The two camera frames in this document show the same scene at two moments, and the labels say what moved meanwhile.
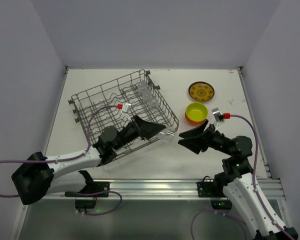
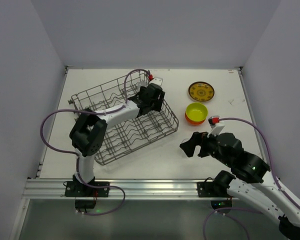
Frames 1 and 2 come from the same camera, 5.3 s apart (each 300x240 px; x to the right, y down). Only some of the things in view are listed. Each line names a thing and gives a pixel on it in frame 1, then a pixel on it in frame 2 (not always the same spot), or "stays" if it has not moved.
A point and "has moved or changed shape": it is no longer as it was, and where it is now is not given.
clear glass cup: (167, 134) has moved or changed shape
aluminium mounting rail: (158, 189) stays
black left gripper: (139, 128) → (156, 99)
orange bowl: (194, 123) stays
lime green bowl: (196, 112) stays
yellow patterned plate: (201, 91) stays
